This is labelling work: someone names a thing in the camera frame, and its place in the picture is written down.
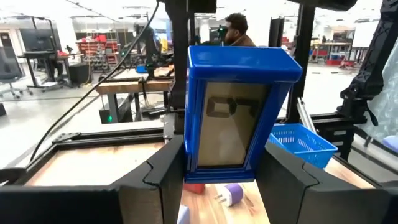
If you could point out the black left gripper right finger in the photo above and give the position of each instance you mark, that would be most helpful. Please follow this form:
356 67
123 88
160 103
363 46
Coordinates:
295 193

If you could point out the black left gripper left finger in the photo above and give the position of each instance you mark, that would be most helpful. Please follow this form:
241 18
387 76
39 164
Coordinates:
140 199

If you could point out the lavender power adapter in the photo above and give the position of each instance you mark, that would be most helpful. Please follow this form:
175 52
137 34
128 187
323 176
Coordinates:
183 215

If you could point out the purple and white wall charger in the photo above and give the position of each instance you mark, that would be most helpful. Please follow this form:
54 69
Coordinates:
233 194

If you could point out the blue digital clock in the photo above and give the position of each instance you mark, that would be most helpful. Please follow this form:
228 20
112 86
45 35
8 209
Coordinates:
233 124

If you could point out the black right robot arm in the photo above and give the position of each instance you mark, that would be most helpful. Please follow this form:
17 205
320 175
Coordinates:
370 71

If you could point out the grey office chair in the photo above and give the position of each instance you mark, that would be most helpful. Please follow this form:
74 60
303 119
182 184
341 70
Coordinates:
9 67

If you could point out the blue plastic basket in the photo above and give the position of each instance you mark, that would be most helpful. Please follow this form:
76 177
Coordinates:
304 144

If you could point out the wooden workbench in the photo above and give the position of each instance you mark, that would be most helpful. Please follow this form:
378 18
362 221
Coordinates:
124 87

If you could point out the red parts bin shelf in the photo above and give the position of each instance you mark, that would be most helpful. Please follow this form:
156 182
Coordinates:
93 46

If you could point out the person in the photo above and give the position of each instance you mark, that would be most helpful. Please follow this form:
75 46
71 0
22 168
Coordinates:
236 28

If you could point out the black standing desk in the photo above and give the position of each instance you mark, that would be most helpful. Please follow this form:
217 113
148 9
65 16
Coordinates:
37 55

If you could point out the black computer monitor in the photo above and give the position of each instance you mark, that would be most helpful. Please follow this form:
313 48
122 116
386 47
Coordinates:
38 40

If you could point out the red wall charger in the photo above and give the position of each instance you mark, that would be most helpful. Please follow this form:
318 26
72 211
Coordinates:
194 188

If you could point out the black aluminium rig frame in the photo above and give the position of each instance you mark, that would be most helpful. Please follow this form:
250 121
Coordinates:
109 134

